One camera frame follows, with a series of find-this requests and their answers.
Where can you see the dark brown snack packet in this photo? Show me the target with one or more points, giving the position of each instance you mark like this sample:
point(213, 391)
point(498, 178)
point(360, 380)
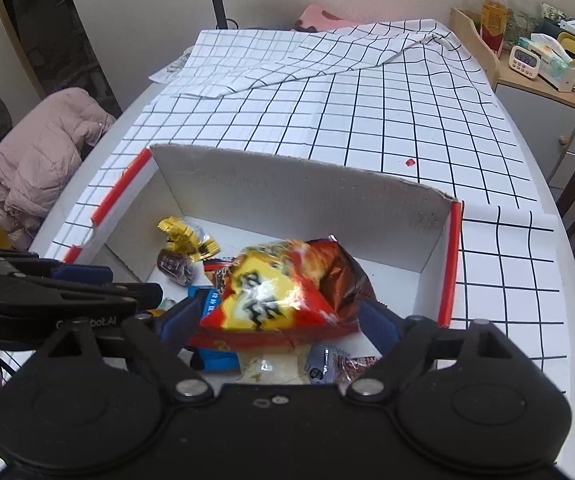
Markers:
point(175, 265)

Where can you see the pink padded jacket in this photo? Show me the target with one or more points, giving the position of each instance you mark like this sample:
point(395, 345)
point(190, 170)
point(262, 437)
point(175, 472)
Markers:
point(42, 160)

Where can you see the red and yellow snack bag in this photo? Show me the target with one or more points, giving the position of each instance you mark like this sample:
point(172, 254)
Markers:
point(262, 300)

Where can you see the pink cushion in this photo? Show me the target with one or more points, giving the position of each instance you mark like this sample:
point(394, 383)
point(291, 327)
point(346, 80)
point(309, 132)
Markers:
point(317, 15)

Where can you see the printed paper sheet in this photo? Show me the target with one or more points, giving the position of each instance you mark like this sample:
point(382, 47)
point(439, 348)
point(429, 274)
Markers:
point(167, 72)

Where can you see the white digital timer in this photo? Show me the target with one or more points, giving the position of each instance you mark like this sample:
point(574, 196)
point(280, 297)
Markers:
point(524, 60)

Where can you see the grey cabinet wooden top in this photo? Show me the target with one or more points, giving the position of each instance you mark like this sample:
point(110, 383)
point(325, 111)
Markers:
point(532, 120)

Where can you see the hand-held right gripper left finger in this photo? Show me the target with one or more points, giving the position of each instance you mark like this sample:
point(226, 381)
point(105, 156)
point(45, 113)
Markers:
point(182, 325)

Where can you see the blue snack packet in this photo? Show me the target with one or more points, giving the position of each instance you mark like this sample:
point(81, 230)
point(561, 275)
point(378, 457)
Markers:
point(217, 360)

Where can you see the white cardboard box red edges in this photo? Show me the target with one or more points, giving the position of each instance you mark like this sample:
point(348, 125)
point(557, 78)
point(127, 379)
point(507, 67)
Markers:
point(292, 195)

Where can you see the red-brown foil snack packet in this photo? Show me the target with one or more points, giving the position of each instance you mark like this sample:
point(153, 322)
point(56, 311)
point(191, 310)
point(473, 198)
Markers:
point(347, 280)

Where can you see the white black-grid tablecloth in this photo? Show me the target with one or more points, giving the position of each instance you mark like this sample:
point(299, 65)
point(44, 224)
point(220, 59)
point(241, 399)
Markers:
point(342, 110)

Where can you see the orange snack packet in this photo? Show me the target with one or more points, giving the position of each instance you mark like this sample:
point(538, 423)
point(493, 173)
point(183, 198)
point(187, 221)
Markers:
point(217, 272)

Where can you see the wooden framed mirror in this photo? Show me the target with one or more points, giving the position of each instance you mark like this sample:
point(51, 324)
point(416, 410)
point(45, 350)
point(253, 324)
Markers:
point(67, 35)

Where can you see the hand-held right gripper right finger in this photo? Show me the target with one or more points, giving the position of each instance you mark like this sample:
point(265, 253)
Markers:
point(382, 325)

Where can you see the tissue pack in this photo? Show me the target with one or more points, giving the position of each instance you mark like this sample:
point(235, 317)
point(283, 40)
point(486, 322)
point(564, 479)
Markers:
point(555, 67)

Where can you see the pale beige packet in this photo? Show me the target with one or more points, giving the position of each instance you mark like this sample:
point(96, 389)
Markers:
point(272, 370)

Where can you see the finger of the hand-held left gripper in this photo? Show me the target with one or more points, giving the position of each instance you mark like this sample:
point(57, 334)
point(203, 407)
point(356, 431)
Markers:
point(82, 273)
point(142, 295)

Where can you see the wooden desk organiser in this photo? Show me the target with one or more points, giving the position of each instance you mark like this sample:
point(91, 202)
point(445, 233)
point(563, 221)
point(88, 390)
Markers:
point(482, 55)

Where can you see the small grey-blue candy packet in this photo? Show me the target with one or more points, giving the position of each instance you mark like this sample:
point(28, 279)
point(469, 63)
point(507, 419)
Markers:
point(320, 365)

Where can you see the small red candy packet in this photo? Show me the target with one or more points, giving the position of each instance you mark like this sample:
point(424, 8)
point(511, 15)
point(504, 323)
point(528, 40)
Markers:
point(355, 365)

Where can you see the bottle of orange liquid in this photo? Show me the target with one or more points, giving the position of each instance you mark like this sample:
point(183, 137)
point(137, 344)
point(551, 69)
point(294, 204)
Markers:
point(495, 15)

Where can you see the golden yellow snack packet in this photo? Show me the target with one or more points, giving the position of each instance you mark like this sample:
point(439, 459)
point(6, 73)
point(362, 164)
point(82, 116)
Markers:
point(182, 232)

